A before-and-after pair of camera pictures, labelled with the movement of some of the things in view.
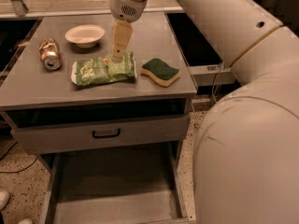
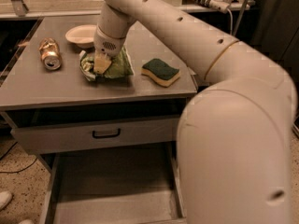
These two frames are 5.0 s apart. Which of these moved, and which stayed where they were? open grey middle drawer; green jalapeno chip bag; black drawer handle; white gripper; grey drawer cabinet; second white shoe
Moved: green jalapeno chip bag; white gripper
Stayed: open grey middle drawer; second white shoe; grey drawer cabinet; black drawer handle
